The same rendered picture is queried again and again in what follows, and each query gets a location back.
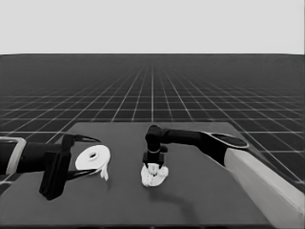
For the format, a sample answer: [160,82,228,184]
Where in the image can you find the large thick white disc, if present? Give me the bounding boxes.
[74,144,112,176]

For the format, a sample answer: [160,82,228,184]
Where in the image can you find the small white T-shaped piece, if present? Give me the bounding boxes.
[99,161,110,182]

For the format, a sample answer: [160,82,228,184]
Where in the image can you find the white round carrier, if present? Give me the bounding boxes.
[140,164,170,188]

